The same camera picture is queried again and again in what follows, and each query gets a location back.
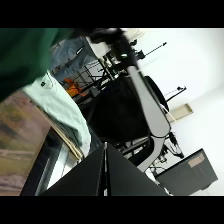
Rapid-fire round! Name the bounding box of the beige garment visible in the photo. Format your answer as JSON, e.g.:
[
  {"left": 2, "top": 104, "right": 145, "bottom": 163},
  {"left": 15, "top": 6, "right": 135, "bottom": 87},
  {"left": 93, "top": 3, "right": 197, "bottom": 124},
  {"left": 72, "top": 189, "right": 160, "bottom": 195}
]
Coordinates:
[{"left": 49, "top": 122, "right": 85, "bottom": 162}]

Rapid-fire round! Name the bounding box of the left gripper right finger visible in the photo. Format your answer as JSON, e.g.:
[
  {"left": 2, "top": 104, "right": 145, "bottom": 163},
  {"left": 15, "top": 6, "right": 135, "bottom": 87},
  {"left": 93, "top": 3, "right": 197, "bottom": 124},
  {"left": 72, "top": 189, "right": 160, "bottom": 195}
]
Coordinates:
[{"left": 105, "top": 142, "right": 170, "bottom": 197}]

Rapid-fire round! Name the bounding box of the black box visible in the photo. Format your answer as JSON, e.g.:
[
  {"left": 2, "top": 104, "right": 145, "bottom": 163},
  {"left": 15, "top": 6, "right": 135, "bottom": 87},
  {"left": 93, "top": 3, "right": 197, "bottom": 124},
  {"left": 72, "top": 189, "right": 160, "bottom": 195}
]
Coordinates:
[{"left": 154, "top": 148, "right": 220, "bottom": 197}]

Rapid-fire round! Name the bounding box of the pale green T-shirt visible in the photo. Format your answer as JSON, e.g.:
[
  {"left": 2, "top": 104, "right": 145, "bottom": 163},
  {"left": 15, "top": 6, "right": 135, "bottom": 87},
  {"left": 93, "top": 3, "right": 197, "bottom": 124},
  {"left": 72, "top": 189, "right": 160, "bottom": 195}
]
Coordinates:
[{"left": 22, "top": 71, "right": 92, "bottom": 158}]

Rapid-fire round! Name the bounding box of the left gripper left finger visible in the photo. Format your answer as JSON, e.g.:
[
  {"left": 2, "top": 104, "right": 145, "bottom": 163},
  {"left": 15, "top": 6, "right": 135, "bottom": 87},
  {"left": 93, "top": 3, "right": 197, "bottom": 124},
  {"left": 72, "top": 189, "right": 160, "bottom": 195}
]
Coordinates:
[{"left": 41, "top": 142, "right": 107, "bottom": 197}]

